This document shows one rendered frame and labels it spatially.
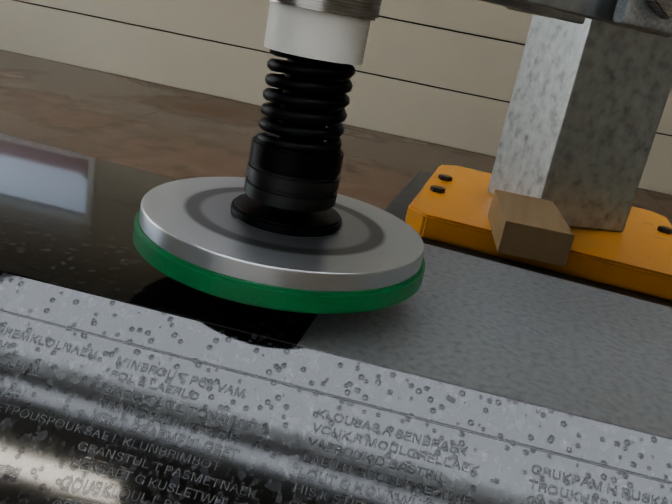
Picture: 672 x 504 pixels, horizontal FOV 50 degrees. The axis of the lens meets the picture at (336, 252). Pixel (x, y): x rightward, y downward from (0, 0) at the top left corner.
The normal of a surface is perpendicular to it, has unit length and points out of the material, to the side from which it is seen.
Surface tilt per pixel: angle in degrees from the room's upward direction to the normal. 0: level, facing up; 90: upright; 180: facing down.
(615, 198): 90
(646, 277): 90
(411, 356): 0
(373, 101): 90
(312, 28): 90
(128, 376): 45
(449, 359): 0
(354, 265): 0
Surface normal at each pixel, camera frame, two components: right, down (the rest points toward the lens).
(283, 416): 0.00, -0.45
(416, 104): -0.19, 0.29
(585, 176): 0.25, 0.36
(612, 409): 0.18, -0.93
